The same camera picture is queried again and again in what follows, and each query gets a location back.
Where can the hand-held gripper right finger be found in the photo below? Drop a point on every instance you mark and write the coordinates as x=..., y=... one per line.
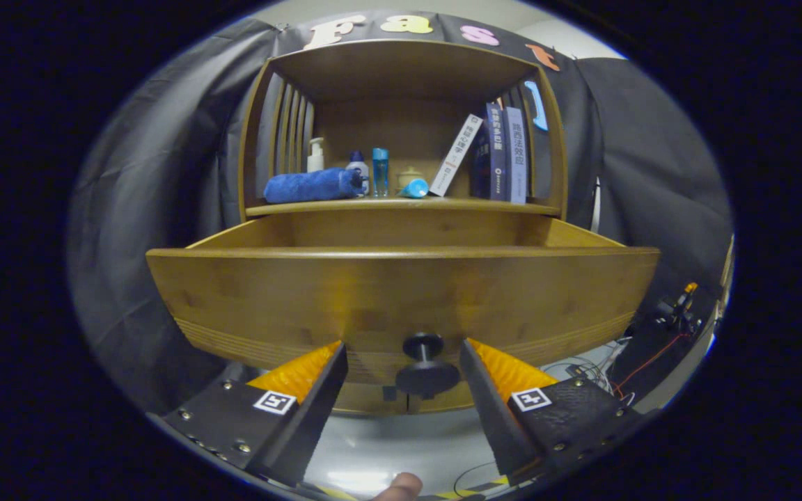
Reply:
x=491, y=410

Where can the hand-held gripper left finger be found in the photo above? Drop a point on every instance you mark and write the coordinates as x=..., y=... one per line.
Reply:
x=310, y=417

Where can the black drawer knob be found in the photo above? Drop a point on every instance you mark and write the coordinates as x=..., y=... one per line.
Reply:
x=427, y=372

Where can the wooden drawer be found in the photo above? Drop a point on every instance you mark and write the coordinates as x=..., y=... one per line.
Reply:
x=303, y=292

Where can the blue and white tube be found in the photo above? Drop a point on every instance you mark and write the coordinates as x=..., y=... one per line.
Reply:
x=415, y=188

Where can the wooden cabinet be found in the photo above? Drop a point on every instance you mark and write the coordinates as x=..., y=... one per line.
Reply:
x=401, y=125

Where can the black device with orange part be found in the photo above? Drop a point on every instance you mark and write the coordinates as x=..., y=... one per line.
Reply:
x=672, y=313

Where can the blue folded towel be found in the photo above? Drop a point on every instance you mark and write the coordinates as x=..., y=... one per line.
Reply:
x=310, y=186

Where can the pale lavender book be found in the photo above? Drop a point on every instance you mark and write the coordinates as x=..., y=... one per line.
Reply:
x=516, y=163

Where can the beige lidded teacup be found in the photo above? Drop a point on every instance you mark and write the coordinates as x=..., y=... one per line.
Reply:
x=409, y=172

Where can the white bottle with blue cap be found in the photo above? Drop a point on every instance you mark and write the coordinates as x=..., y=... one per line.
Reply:
x=357, y=167

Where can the white book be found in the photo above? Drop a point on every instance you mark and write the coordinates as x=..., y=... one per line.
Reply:
x=455, y=156

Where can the clear blue bottle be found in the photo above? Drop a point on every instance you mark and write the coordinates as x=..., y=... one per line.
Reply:
x=380, y=170

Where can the dark blue book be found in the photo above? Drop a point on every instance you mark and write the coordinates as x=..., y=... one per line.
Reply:
x=491, y=153

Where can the white pump bottle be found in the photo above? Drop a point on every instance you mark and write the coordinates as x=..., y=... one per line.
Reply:
x=315, y=156

